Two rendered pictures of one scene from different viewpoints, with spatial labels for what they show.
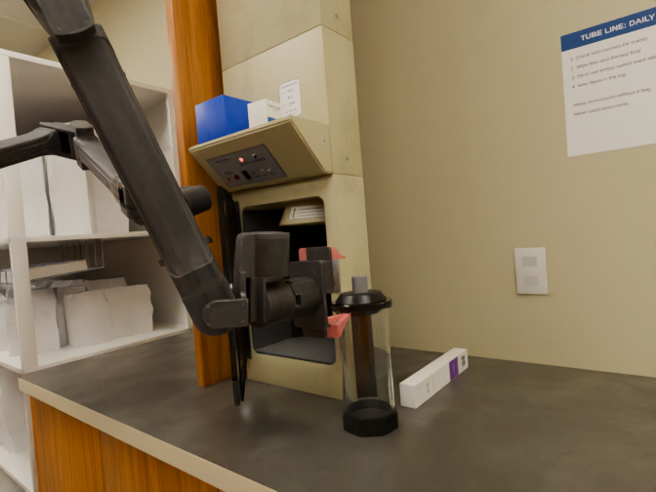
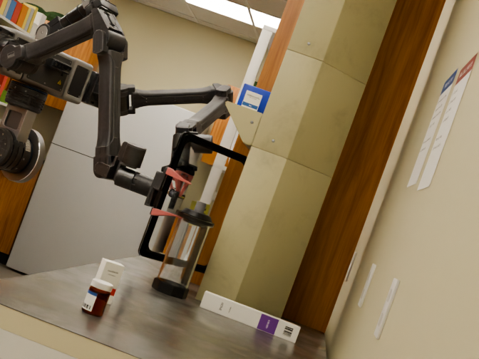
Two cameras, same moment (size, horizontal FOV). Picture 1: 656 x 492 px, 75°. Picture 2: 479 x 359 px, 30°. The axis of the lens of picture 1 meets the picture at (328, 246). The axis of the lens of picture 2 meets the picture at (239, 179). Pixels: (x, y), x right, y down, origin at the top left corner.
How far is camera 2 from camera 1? 2.26 m
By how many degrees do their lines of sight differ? 57
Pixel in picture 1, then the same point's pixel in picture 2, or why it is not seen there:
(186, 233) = (105, 132)
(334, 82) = (283, 87)
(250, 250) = (123, 148)
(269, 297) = (119, 170)
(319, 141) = (246, 122)
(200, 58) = not seen: hidden behind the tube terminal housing
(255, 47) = not seen: hidden behind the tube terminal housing
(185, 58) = (275, 55)
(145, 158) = (105, 99)
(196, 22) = not seen: hidden behind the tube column
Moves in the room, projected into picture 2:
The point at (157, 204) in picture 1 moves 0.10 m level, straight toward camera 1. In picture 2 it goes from (102, 117) to (78, 107)
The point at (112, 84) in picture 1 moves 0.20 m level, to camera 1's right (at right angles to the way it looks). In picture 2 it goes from (107, 70) to (135, 75)
